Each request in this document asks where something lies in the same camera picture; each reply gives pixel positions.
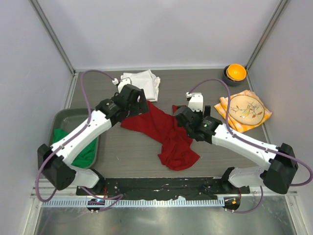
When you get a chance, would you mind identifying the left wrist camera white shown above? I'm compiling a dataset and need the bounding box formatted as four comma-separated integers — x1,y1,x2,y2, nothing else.
112,77,132,93

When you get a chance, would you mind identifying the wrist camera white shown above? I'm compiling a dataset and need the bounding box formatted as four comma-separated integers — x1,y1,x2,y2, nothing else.
112,77,132,93
185,93,203,113

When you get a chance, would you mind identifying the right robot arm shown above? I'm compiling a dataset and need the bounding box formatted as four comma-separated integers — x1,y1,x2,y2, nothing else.
173,106,298,194

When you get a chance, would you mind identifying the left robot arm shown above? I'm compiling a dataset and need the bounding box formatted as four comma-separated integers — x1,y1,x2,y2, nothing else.
37,84,149,195

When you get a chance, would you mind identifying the embroidered round plate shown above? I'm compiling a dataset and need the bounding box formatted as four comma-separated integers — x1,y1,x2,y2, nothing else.
229,95,265,125

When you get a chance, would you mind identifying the folded white t-shirt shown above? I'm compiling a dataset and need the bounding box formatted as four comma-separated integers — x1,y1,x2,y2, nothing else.
120,70,161,102

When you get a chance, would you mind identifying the grey plastic tray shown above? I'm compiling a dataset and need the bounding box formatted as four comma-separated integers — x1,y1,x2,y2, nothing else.
48,108,99,169

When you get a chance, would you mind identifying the orange bowl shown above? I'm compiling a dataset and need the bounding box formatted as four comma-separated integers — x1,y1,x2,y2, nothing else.
226,64,246,82

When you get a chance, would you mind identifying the white slotted cable duct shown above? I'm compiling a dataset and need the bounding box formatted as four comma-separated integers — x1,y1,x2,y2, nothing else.
42,197,224,208

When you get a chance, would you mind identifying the aluminium rail frame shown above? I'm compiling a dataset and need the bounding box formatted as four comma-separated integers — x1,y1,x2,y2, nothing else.
30,175,299,198

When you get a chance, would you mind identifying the green t-shirt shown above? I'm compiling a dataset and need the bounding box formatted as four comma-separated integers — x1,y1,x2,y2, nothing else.
50,128,98,169

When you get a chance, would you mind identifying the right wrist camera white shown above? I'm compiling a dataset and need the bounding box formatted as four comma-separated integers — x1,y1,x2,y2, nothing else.
185,93,203,113

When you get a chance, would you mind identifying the orange checkered cloth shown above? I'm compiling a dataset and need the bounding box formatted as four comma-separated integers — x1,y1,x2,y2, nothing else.
228,90,272,133

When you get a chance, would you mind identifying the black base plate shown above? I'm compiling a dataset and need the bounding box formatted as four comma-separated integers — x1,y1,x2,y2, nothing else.
88,177,250,201

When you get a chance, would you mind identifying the red t-shirt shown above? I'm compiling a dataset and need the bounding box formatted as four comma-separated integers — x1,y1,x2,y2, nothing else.
121,101,200,171

